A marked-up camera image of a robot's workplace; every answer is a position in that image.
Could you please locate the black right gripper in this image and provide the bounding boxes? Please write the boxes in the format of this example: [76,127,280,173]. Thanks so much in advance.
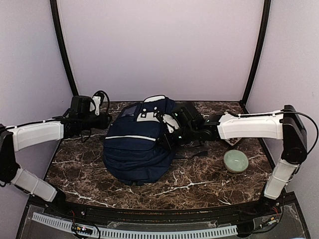
[159,124,198,151]

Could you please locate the black front table rail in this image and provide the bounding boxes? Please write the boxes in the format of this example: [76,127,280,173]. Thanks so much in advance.
[42,184,295,225]

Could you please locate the navy blue student backpack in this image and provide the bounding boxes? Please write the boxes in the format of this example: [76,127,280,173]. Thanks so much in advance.
[103,95,185,186]

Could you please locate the black left corner frame post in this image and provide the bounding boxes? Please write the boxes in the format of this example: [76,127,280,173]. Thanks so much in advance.
[49,0,79,96]

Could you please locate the black corner frame post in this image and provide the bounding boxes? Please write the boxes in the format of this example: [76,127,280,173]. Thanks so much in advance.
[49,0,79,96]
[240,0,272,107]

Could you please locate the black right corner frame post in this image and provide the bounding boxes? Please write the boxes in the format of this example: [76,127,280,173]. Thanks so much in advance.
[240,0,272,107]

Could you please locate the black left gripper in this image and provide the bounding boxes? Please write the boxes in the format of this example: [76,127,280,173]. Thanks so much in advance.
[80,112,113,131]

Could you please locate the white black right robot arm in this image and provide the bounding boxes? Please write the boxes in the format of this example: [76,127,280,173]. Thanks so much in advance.
[158,102,312,216]

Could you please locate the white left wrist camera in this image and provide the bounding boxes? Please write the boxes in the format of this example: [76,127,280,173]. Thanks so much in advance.
[89,90,110,116]

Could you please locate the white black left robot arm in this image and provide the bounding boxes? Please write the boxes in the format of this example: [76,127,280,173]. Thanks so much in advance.
[0,91,112,217]

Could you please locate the pale green ceramic bowl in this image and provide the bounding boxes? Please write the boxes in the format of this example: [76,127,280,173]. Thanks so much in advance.
[223,149,249,173]

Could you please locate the white slotted cable duct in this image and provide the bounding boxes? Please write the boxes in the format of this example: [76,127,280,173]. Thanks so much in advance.
[31,213,238,239]

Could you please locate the floral square ceramic plate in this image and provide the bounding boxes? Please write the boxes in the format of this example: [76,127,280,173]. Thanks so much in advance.
[224,138,241,146]

